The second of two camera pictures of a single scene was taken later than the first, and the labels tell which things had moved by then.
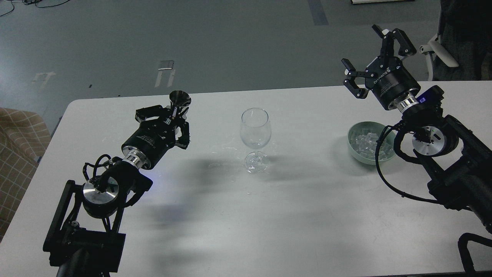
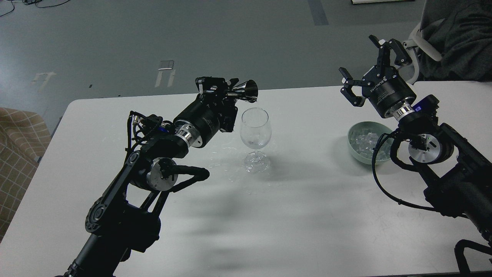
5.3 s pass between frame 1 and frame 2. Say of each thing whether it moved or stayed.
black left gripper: moved
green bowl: stayed
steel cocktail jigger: moved
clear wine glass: stayed
